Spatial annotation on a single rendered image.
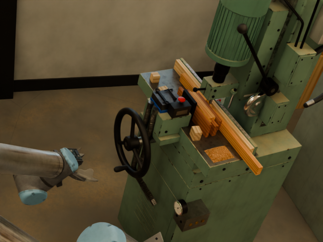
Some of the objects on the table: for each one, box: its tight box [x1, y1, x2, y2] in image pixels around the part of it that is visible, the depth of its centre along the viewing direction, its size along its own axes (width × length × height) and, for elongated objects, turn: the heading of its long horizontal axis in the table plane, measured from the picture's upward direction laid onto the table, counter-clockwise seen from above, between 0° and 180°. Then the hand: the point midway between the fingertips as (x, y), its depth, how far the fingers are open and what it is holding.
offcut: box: [149, 72, 160, 83], centre depth 237 cm, size 3×3×4 cm
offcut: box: [189, 126, 202, 141], centre depth 214 cm, size 4×3×4 cm
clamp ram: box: [182, 89, 197, 120], centre depth 220 cm, size 9×8×9 cm
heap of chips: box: [204, 145, 235, 163], centre depth 210 cm, size 7×10×2 cm
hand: (90, 168), depth 219 cm, fingers open, 14 cm apart
